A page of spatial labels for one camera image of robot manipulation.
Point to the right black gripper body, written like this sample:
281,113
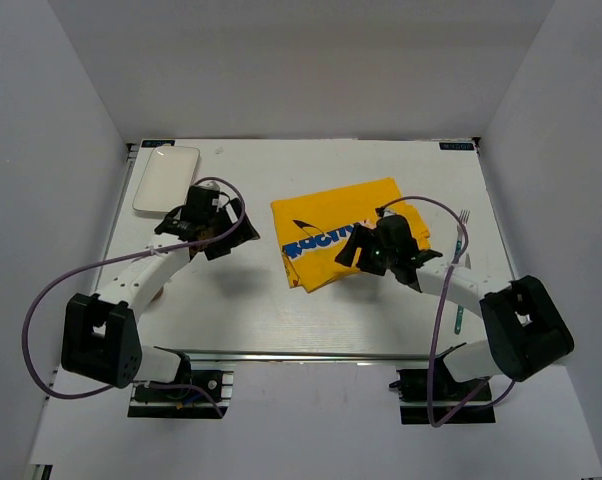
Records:
380,260

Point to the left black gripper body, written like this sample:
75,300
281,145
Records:
216,224

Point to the yellow printed cloth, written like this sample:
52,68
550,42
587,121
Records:
312,229

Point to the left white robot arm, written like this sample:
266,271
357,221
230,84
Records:
100,337

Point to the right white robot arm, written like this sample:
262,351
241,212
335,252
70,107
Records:
525,332

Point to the white rectangular plate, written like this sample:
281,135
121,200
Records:
169,172

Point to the cup with wooden base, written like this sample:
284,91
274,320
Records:
158,294

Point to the left blue corner label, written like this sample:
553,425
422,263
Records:
155,143

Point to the blue corner label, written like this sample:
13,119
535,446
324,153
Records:
457,146
155,143

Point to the right blue corner label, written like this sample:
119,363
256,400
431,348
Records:
457,146

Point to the fork with teal handle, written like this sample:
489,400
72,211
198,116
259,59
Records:
464,217

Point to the knife with teal handle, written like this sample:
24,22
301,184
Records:
460,310

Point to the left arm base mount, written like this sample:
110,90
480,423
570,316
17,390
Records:
201,392

